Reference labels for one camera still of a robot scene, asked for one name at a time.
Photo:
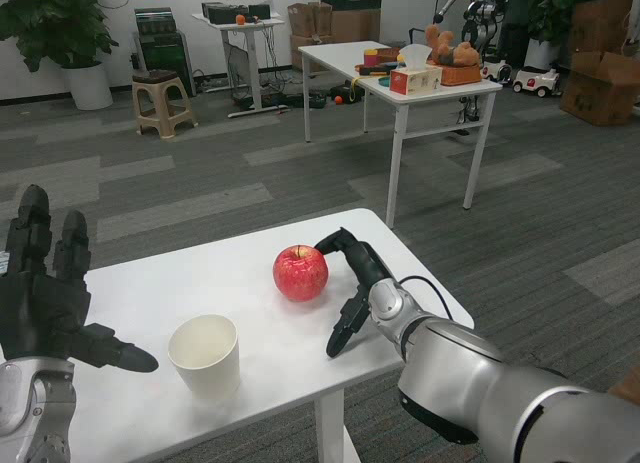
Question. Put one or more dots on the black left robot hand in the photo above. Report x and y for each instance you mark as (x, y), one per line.
(40, 308)

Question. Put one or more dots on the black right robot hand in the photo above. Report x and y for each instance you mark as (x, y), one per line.
(367, 265)

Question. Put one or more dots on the red apple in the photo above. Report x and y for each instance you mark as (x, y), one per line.
(300, 275)

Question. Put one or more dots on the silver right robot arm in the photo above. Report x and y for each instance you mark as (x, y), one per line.
(450, 363)

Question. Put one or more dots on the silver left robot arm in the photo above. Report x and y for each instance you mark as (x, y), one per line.
(30, 408)

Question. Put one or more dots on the white paper cup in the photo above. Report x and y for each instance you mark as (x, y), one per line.
(210, 373)

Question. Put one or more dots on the red white tissue box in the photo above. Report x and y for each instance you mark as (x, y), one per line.
(415, 80)

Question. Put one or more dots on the black yellow tool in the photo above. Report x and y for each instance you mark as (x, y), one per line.
(372, 70)

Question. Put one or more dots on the yellow pink cylinder container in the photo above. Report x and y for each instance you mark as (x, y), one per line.
(371, 59)

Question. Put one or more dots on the brown wooden box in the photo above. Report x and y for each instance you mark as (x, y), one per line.
(390, 55)

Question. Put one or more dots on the orange woven basket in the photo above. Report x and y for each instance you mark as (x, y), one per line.
(460, 75)

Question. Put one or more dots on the long white table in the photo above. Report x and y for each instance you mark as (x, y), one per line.
(340, 53)

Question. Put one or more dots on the small white standing desk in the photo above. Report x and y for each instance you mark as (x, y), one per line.
(252, 68)

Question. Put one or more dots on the brown teddy bear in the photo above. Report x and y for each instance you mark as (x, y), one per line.
(462, 55)

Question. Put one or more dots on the white toy car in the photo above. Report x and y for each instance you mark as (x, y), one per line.
(495, 73)
(535, 83)

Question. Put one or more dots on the grey desktop computer tower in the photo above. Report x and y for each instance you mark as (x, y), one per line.
(236, 73)

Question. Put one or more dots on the large closed cardboard box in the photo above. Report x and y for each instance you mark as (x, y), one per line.
(355, 23)

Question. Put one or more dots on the open brown cardboard box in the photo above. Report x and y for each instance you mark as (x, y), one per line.
(310, 28)

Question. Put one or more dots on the beige plastic stool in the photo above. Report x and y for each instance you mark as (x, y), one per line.
(155, 76)

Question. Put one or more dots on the silver black humanoid robot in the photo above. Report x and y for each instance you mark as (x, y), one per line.
(480, 28)

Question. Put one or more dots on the black electronics box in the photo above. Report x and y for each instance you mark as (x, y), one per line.
(259, 11)
(222, 14)

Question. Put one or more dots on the black green computer tower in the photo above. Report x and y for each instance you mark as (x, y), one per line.
(165, 58)

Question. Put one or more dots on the tall leafy potted plant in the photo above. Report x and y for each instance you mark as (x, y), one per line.
(50, 23)

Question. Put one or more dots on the open cardboard box on floor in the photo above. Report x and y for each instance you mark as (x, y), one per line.
(600, 93)

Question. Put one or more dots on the black stacked device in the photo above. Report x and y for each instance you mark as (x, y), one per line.
(154, 20)

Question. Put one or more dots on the dark green potted plant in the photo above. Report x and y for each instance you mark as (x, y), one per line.
(545, 3)

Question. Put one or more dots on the stacked brown cardboard box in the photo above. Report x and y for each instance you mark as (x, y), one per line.
(600, 25)

